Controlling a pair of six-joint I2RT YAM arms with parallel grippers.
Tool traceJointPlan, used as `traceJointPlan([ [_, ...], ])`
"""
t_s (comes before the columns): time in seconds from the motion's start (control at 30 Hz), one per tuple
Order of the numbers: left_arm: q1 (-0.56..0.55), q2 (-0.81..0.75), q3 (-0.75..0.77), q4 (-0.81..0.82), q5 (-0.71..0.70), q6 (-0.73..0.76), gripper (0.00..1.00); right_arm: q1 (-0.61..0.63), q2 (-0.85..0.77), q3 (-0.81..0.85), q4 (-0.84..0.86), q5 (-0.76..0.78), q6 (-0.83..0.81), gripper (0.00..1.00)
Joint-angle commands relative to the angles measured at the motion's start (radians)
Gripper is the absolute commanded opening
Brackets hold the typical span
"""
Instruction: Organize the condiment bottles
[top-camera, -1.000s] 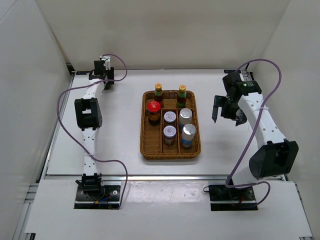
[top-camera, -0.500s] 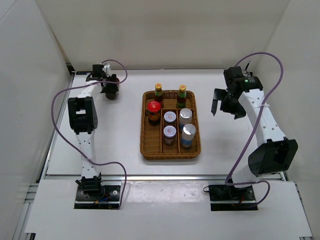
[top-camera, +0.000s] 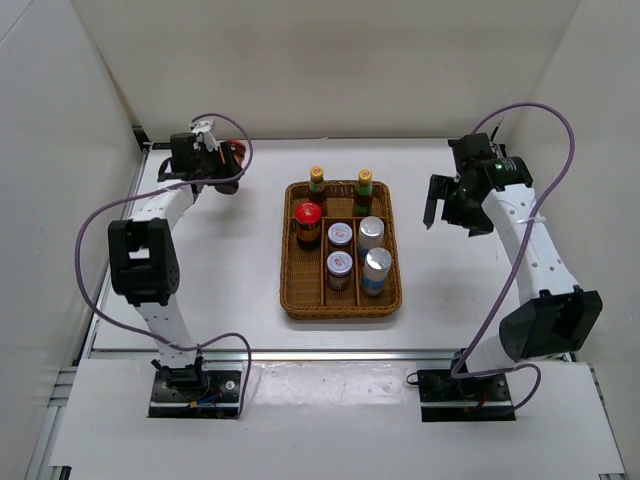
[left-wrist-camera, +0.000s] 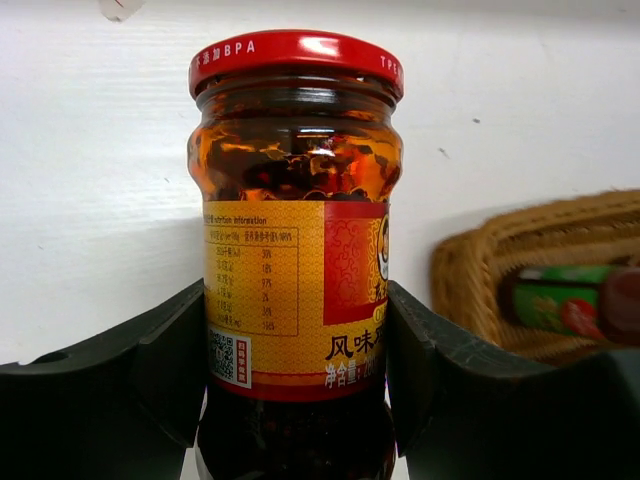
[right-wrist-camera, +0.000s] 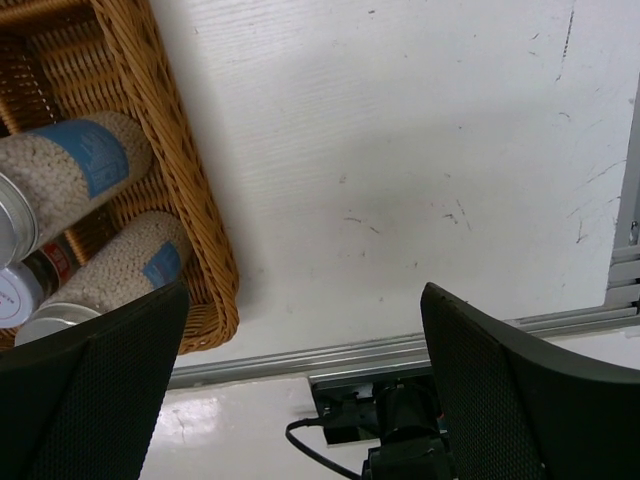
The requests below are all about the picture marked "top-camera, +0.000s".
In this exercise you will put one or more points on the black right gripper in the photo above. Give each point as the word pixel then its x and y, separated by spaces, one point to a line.
pixel 443 187

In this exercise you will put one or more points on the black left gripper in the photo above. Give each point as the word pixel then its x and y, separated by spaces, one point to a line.
pixel 228 169

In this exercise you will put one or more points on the yellow cap sauce bottle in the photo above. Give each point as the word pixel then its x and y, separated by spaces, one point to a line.
pixel 363 194
pixel 316 188

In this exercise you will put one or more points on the silver lid bead jar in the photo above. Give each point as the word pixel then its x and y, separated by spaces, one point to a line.
pixel 377 265
pixel 370 235

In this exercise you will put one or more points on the red lid jar front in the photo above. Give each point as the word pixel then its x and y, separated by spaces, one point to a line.
pixel 308 216

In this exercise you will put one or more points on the red lid jar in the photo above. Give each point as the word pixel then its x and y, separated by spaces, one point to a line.
pixel 308 216
pixel 238 150

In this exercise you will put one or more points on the yellow cap sauce bottle front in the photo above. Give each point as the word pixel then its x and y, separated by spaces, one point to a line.
pixel 316 188

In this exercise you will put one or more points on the silver lid bead jar front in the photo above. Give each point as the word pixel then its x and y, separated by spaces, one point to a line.
pixel 377 265

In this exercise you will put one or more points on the white lid dark jar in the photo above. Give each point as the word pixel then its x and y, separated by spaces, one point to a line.
pixel 339 237
pixel 339 270

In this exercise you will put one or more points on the white lid dark jar front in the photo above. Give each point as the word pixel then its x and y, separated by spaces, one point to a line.
pixel 339 270

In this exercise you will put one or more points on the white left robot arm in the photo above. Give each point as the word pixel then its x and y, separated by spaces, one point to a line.
pixel 143 261

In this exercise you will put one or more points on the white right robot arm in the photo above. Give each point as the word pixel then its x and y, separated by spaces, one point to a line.
pixel 555 314

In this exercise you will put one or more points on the wicker divided basket tray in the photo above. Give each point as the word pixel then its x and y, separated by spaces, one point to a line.
pixel 304 290

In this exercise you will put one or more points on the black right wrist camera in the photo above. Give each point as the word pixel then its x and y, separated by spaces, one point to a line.
pixel 470 149

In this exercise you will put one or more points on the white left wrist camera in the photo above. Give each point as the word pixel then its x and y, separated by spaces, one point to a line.
pixel 204 131

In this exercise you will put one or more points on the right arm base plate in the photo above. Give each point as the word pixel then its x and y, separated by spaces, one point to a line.
pixel 444 399

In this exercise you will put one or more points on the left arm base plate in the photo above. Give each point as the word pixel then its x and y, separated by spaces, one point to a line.
pixel 194 393

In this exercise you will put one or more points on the aluminium front table rail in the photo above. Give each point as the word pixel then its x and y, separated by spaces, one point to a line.
pixel 301 355

